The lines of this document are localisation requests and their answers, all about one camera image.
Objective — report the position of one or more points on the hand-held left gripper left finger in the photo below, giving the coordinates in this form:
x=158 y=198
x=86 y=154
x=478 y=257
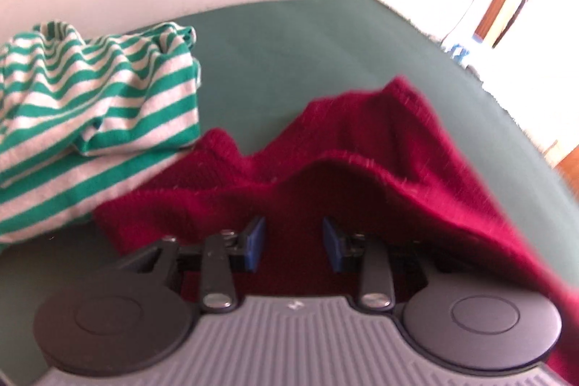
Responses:
x=255 y=243

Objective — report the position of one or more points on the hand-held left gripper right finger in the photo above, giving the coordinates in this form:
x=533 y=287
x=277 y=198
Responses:
x=334 y=248

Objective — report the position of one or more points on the red knit sweater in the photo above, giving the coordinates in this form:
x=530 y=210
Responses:
x=362 y=132

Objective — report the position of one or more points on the green white striped shirt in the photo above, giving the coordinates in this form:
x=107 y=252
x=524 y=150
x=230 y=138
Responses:
x=90 y=96

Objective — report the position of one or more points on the blue white cloth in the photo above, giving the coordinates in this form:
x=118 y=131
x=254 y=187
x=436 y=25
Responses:
x=457 y=53

